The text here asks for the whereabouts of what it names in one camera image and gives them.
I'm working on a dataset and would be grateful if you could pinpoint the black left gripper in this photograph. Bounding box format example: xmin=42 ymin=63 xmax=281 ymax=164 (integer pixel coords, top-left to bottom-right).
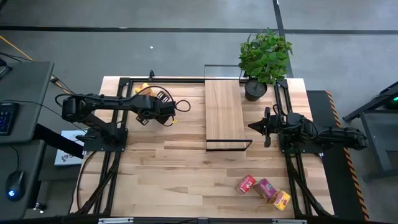
xmin=136 ymin=91 xmax=175 ymax=126

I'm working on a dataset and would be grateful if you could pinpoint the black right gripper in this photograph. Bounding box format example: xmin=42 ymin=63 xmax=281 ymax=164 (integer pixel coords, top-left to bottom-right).
xmin=248 ymin=107 xmax=285 ymax=147

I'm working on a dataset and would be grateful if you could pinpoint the red Froot Loops cereal box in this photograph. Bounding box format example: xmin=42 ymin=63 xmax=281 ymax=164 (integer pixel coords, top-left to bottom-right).
xmin=235 ymin=174 xmax=257 ymax=195

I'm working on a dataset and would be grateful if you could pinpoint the purple Raisin Bran cereal box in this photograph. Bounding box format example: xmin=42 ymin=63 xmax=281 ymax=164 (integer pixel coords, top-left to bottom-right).
xmin=251 ymin=177 xmax=277 ymax=200

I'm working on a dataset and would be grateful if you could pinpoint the green potted plant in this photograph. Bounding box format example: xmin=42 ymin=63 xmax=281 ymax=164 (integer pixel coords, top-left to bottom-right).
xmin=238 ymin=27 xmax=294 ymax=103

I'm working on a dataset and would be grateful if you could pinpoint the black hazard-striped floor mat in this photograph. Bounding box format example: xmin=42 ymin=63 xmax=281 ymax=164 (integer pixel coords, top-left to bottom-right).
xmin=306 ymin=90 xmax=371 ymax=222

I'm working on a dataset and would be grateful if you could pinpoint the white printed box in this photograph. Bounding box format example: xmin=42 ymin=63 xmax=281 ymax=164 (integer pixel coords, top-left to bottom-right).
xmin=53 ymin=129 xmax=89 ymax=167

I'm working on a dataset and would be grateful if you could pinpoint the black desk support beam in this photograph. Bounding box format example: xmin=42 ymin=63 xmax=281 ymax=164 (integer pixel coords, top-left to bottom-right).
xmin=32 ymin=123 xmax=85 ymax=159

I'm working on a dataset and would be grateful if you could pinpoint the grey metal cart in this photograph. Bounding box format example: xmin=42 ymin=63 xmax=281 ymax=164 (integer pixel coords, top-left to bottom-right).
xmin=341 ymin=80 xmax=398 ymax=184

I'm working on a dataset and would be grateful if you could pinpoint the grey desk top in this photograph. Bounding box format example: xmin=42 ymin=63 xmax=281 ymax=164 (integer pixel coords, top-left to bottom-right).
xmin=0 ymin=60 xmax=55 ymax=144
xmin=0 ymin=139 xmax=46 ymax=220

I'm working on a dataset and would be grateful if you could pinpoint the black device with green light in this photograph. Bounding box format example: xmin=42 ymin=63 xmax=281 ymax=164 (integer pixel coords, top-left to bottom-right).
xmin=385 ymin=93 xmax=398 ymax=110

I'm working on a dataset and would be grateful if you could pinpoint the black backlit keyboard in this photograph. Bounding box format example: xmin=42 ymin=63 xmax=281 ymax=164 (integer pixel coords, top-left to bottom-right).
xmin=0 ymin=101 xmax=19 ymax=137

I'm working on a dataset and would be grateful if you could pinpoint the silver desk caster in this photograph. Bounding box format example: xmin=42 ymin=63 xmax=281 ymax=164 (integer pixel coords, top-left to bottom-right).
xmin=33 ymin=202 xmax=48 ymax=214

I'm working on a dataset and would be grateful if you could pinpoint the black computer mouse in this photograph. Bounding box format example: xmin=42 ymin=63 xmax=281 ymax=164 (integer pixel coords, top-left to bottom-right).
xmin=5 ymin=170 xmax=26 ymax=202

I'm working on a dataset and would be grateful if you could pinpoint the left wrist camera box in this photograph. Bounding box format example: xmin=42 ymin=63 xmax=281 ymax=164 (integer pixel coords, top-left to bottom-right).
xmin=160 ymin=112 xmax=178 ymax=127

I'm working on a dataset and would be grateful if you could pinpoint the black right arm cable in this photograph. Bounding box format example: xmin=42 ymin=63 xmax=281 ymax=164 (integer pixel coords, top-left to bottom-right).
xmin=272 ymin=103 xmax=289 ymax=119

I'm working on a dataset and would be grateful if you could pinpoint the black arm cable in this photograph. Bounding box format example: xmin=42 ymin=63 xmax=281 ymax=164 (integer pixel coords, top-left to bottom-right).
xmin=146 ymin=85 xmax=192 ymax=113
xmin=272 ymin=103 xmax=289 ymax=119

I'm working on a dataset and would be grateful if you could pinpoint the black metal rig frame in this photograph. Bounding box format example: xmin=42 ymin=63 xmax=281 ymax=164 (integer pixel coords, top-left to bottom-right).
xmin=70 ymin=70 xmax=335 ymax=218

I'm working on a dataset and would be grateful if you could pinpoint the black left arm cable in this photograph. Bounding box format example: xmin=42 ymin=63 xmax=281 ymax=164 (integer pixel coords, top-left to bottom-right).
xmin=146 ymin=85 xmax=192 ymax=113

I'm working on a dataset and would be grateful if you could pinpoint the wooden shelf with black frame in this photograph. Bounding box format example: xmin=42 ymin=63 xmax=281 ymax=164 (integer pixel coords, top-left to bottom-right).
xmin=203 ymin=64 xmax=253 ymax=152

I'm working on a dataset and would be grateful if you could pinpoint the silver metal bracket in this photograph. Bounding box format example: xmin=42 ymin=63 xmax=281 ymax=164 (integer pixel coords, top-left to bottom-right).
xmin=98 ymin=217 xmax=135 ymax=224
xmin=271 ymin=218 xmax=308 ymax=224

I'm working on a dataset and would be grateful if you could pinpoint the yellow cable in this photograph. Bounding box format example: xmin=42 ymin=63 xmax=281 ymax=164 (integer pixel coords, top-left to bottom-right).
xmin=0 ymin=34 xmax=74 ymax=96

